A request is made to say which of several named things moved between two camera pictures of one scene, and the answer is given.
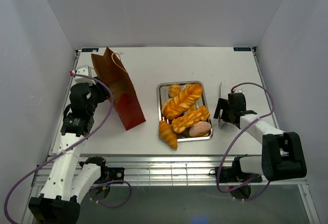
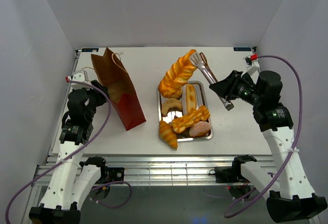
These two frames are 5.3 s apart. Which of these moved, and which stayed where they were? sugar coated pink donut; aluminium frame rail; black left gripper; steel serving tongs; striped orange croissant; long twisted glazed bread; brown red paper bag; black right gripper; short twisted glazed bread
Moved: black right gripper; long twisted glazed bread; steel serving tongs
Stayed: short twisted glazed bread; black left gripper; sugar coated pink donut; brown red paper bag; aluminium frame rail; striped orange croissant
